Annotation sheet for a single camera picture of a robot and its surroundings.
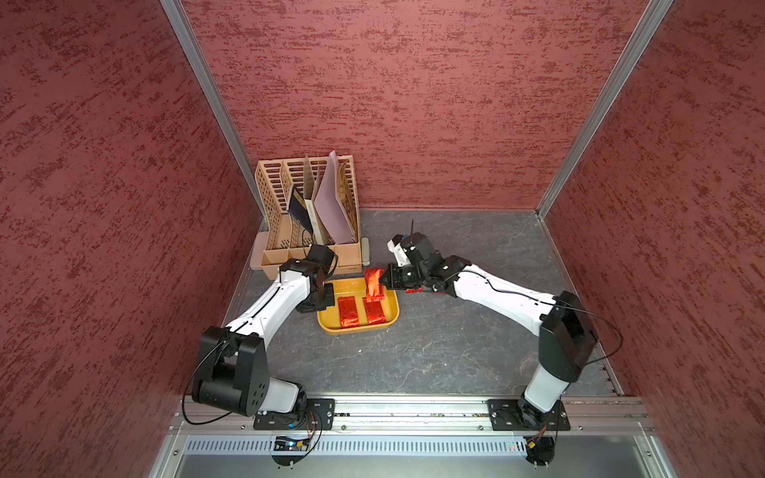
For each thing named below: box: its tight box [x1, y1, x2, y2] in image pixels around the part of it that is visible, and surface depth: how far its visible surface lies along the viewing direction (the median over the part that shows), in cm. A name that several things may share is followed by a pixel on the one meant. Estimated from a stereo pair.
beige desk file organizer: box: [250, 155, 363, 280], surface depth 100 cm
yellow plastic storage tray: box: [316, 277, 400, 335], surface depth 90 cm
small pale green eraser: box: [361, 237, 371, 267], surface depth 105 cm
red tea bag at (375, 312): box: [362, 296, 388, 326], surface depth 91 cm
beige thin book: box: [303, 199, 324, 245], surface depth 91 cm
